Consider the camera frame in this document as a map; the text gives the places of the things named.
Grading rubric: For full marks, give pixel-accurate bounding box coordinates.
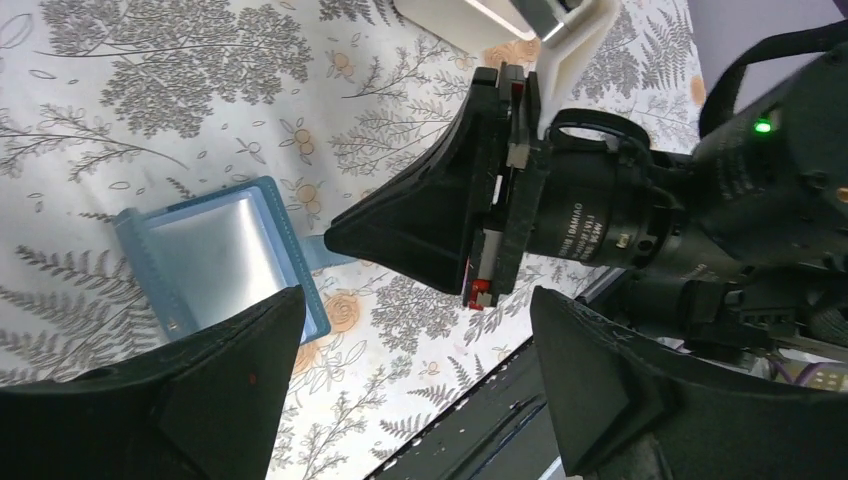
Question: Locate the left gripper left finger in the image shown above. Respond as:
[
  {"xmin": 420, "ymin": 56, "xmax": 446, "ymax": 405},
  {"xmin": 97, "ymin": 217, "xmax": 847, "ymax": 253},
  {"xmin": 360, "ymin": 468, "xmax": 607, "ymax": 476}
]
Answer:
[{"xmin": 1, "ymin": 286, "xmax": 305, "ymax": 479}]

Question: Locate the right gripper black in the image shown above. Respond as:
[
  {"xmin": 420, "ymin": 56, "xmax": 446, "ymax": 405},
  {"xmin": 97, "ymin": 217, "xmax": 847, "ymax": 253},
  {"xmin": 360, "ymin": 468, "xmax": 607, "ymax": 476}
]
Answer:
[{"xmin": 324, "ymin": 63, "xmax": 549, "ymax": 310}]

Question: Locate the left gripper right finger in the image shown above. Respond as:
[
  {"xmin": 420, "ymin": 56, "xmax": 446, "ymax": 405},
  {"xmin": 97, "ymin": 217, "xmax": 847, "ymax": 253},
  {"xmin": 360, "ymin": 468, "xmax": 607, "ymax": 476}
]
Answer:
[{"xmin": 530, "ymin": 287, "xmax": 847, "ymax": 479}]

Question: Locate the blue leather card holder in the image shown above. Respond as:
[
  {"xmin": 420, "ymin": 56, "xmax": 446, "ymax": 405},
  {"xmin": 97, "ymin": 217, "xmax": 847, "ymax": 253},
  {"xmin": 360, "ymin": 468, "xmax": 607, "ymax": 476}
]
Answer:
[{"xmin": 113, "ymin": 176, "xmax": 352, "ymax": 343}]

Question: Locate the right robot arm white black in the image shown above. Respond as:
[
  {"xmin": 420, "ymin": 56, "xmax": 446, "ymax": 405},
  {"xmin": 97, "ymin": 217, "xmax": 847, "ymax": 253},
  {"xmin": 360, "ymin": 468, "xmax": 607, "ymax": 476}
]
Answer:
[{"xmin": 324, "ymin": 21, "xmax": 847, "ymax": 359}]

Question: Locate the white plastic card tray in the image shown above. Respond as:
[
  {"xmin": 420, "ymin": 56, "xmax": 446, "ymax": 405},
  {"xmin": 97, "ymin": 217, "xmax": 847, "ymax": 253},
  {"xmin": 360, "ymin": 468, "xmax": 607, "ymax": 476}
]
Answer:
[{"xmin": 394, "ymin": 0, "xmax": 581, "ymax": 53}]

